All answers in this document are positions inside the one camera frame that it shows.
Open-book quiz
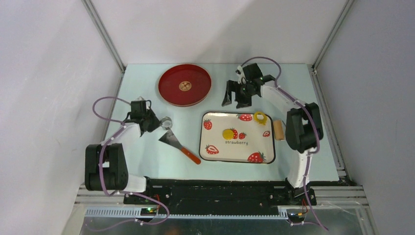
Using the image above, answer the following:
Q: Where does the yellow dough piece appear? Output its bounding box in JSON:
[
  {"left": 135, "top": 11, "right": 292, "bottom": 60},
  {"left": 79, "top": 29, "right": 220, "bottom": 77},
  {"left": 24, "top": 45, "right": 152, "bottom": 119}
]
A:
[{"left": 222, "top": 129, "right": 234, "bottom": 140}]

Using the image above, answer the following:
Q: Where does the grey slotted cable duct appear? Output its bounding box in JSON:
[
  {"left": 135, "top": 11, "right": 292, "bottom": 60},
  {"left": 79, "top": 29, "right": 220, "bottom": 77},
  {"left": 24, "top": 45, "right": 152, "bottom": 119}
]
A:
[{"left": 85, "top": 207, "right": 289, "bottom": 219}]

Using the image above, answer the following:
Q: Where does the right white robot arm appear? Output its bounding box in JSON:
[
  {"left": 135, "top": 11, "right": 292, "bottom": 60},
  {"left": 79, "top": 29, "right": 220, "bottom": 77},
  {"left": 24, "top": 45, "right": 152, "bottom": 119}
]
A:
[{"left": 222, "top": 63, "right": 323, "bottom": 205}]

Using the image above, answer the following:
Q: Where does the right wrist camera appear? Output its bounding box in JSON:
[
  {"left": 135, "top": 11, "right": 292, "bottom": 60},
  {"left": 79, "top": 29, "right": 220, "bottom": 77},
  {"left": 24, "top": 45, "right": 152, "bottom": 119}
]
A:
[{"left": 235, "top": 65, "right": 245, "bottom": 84}]

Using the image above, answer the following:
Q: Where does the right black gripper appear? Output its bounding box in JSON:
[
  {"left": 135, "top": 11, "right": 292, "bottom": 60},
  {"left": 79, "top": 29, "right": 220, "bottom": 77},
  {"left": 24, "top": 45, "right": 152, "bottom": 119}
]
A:
[{"left": 222, "top": 80, "right": 256, "bottom": 109}]

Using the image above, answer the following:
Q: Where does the strawberry print tray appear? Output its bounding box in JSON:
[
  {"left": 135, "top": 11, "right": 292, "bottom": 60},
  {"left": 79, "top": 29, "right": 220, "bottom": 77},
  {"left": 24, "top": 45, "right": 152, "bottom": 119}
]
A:
[{"left": 199, "top": 112, "right": 276, "bottom": 164}]

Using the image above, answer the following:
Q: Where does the orange handled spatula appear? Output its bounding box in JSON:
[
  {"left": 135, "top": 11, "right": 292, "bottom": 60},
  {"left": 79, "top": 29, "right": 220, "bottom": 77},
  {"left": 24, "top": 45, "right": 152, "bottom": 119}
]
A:
[{"left": 159, "top": 129, "right": 201, "bottom": 165}]

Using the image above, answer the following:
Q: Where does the round red plate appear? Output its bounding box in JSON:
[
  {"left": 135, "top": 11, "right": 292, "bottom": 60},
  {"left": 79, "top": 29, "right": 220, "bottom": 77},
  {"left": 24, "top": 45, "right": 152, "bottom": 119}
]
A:
[{"left": 158, "top": 64, "right": 212, "bottom": 107}]

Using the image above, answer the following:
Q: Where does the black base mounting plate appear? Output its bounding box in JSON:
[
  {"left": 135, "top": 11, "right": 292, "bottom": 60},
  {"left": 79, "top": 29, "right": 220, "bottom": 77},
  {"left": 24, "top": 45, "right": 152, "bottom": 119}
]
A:
[{"left": 143, "top": 178, "right": 317, "bottom": 216}]

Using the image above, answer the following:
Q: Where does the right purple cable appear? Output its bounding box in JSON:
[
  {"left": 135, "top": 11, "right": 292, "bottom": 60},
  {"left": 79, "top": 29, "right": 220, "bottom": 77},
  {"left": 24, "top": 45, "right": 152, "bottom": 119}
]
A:
[{"left": 241, "top": 56, "right": 322, "bottom": 232}]

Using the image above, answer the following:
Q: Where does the small clear glass cup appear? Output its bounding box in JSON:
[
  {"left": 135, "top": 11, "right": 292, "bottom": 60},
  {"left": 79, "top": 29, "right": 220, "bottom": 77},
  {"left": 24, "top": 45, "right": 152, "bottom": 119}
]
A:
[{"left": 160, "top": 117, "right": 173, "bottom": 130}]

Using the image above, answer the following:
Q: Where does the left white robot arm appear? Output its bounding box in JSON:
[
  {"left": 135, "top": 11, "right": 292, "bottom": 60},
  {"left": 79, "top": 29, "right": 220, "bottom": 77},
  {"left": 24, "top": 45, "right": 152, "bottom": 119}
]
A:
[{"left": 84, "top": 98, "right": 161, "bottom": 204}]

